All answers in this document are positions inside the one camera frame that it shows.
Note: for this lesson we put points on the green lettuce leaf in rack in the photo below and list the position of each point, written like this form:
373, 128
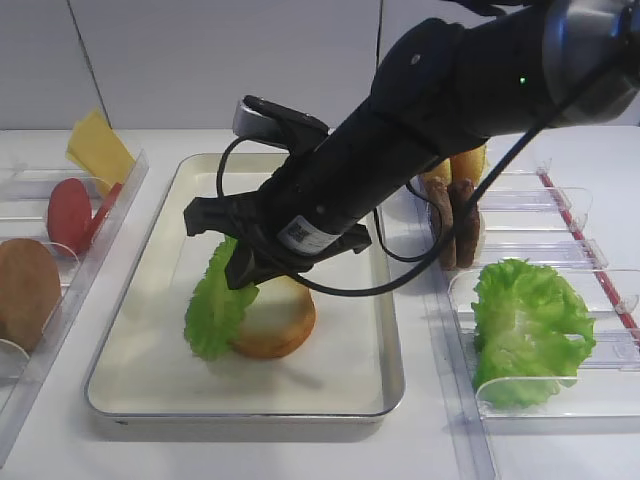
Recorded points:
533, 331

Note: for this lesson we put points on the tan bread bun slice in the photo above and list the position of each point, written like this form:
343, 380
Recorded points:
469, 165

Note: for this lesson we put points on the yellow cheese slice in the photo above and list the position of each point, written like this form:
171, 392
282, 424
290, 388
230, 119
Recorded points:
95, 147

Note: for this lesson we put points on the red tomato slice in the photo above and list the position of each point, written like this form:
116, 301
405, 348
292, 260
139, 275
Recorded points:
68, 217

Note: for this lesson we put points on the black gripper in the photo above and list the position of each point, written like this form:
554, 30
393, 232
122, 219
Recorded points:
304, 213

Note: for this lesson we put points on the clear acrylic left rack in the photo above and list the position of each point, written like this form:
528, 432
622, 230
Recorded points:
25, 194

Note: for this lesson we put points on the brown meat patty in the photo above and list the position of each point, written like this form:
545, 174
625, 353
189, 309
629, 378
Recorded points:
467, 237
441, 219

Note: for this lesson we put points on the metal tray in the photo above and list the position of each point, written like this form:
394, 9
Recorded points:
183, 346

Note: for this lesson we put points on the clear acrylic right rack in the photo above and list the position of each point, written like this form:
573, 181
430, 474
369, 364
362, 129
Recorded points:
589, 430

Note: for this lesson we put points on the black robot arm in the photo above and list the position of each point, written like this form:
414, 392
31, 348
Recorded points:
441, 90

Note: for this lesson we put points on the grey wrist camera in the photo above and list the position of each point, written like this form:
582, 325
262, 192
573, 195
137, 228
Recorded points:
273, 124

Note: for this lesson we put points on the green lettuce leaf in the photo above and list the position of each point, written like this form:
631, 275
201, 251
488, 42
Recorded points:
533, 331
215, 312

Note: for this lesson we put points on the bread bun on tray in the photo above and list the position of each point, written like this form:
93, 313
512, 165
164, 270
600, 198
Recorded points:
278, 322

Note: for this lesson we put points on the brown round bread slice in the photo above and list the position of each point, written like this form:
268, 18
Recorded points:
30, 289

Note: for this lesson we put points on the clear acrylic rack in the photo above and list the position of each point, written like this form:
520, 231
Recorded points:
25, 194
589, 430

